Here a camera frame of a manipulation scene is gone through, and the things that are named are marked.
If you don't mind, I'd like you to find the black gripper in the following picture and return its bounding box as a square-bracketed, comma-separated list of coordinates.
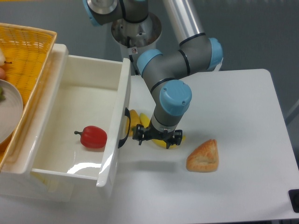
[132, 124, 182, 149]

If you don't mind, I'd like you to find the white top drawer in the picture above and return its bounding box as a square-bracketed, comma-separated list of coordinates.
[32, 56, 131, 201]

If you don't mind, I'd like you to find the golden triangular pastry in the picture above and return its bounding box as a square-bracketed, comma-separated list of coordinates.
[186, 139, 219, 173]

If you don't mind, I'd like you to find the yellow woven basket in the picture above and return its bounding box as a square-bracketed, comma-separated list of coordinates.
[0, 23, 57, 167]

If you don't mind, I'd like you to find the yellow banana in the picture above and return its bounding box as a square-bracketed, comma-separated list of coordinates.
[139, 112, 186, 149]

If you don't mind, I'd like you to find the green food on plate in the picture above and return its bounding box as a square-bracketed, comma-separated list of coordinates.
[0, 87, 6, 101]

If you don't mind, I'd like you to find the yellow bell pepper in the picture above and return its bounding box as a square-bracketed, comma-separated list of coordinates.
[125, 109, 141, 137]

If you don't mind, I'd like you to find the white drawer cabinet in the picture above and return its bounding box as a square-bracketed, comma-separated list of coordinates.
[0, 44, 73, 202]

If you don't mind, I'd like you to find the white ribbed plate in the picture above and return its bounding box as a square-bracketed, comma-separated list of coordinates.
[0, 80, 23, 143]

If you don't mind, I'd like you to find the white table clamp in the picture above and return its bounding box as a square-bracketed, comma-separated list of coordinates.
[212, 63, 222, 72]

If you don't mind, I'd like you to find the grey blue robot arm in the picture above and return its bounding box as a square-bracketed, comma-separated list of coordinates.
[83, 0, 223, 147]

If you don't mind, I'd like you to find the pink fruit in basket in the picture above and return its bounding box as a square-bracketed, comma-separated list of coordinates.
[0, 68, 6, 80]

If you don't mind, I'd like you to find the black corner device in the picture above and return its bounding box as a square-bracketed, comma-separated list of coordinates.
[288, 189, 299, 213]

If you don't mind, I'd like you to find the red bell pepper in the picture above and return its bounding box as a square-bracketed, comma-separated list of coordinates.
[74, 126, 107, 149]

